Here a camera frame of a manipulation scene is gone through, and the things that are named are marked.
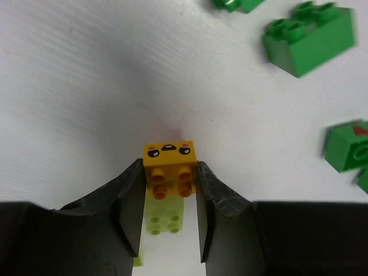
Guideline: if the orange face 2x2 lego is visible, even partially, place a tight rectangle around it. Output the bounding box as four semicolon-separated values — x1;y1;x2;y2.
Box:
143;141;198;200

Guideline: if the green lego brick center-right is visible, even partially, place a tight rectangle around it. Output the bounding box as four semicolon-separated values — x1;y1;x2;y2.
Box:
262;1;355;78

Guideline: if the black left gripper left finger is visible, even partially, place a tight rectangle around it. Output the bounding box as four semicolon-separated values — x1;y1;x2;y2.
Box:
1;159;145;275

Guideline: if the green 2x2 lego near gripper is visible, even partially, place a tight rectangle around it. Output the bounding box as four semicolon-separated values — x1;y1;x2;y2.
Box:
325;120;367;173

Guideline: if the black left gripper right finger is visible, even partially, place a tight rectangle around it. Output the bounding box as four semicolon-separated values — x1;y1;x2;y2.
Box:
196;162;367;275

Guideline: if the lime green 2x2 lego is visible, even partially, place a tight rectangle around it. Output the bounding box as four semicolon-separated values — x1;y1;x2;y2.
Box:
133;249;144;267

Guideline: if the green lego brick center-left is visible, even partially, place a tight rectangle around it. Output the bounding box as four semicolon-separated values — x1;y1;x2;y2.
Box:
212;0;265;13

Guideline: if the pale green 2x2 lego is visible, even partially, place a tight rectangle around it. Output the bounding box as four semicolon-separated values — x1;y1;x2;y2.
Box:
144;197;185;235

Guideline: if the green 2x4 lego brick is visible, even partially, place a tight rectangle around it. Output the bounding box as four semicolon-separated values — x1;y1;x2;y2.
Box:
356;168;368;194

